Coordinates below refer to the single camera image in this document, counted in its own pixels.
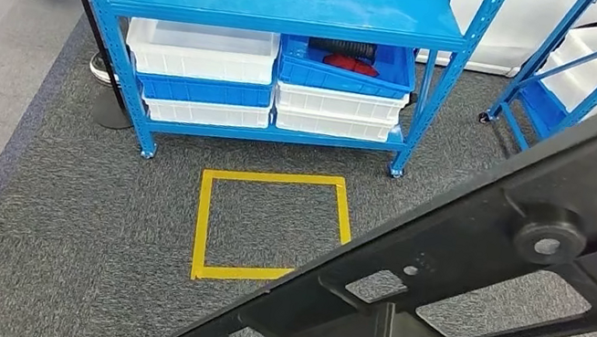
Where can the black plastic plate part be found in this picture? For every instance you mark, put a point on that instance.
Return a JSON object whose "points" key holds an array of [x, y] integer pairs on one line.
{"points": [[471, 271]]}

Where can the red part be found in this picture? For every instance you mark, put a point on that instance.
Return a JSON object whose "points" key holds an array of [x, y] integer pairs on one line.
{"points": [[353, 66]]}

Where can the white plastic bin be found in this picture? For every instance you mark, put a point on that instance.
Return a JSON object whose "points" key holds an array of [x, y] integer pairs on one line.
{"points": [[204, 112], [202, 55], [335, 101], [330, 125]]}

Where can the yellow floor tape square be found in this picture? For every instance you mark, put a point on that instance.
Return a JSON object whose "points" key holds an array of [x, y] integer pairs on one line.
{"points": [[203, 224]]}

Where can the black white person's foot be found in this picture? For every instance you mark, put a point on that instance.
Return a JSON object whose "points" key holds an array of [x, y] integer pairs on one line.
{"points": [[100, 72]]}

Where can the black pole stand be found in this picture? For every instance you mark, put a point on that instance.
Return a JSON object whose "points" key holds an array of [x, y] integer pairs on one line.
{"points": [[86, 13]]}

